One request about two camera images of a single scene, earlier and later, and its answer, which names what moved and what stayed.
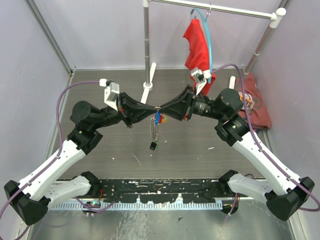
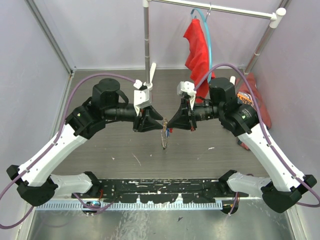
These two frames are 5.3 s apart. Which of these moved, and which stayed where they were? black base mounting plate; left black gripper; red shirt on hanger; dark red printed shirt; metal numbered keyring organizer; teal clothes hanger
Moved: left black gripper; metal numbered keyring organizer
Stayed: black base mounting plate; red shirt on hanger; teal clothes hanger; dark red printed shirt
